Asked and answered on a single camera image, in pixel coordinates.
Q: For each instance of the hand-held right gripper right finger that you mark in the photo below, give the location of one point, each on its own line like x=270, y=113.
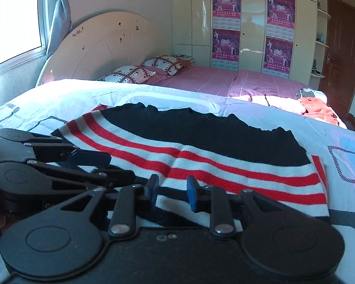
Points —
x=193, y=193

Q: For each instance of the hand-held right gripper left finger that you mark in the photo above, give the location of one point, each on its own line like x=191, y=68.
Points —
x=152, y=188

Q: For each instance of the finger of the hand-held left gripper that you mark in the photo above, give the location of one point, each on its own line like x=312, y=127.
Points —
x=88, y=158
x=115, y=179

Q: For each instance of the striped knit sweater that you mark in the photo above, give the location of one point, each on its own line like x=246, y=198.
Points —
x=195, y=136

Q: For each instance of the blue patterned blanket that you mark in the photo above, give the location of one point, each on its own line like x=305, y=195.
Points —
x=77, y=94

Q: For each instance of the heart patterned pillow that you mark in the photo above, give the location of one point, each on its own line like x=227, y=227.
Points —
x=165, y=64
x=127, y=74

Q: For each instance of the pink bed sheet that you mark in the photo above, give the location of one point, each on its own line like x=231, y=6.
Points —
x=210, y=80

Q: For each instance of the cream rounded headboard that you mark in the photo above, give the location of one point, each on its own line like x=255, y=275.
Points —
x=106, y=44

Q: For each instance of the blue curtain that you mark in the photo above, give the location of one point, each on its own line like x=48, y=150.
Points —
x=57, y=26

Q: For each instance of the small striped garment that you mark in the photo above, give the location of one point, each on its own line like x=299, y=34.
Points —
x=306, y=93

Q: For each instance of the orange cloth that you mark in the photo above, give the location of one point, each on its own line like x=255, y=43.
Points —
x=322, y=111

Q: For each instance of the window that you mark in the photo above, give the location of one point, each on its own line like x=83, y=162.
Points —
x=11, y=17

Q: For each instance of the cream glossy wardrobe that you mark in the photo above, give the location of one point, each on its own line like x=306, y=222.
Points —
x=251, y=20

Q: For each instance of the cream corner shelf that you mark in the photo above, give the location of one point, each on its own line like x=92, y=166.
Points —
x=322, y=43

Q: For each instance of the blue shelf item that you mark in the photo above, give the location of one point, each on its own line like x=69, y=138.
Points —
x=321, y=38

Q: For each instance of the brown wooden door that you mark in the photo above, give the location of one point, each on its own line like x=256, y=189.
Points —
x=343, y=50

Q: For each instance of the purple wall poster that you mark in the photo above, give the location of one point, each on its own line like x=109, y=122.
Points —
x=226, y=48
x=281, y=13
x=226, y=7
x=278, y=56

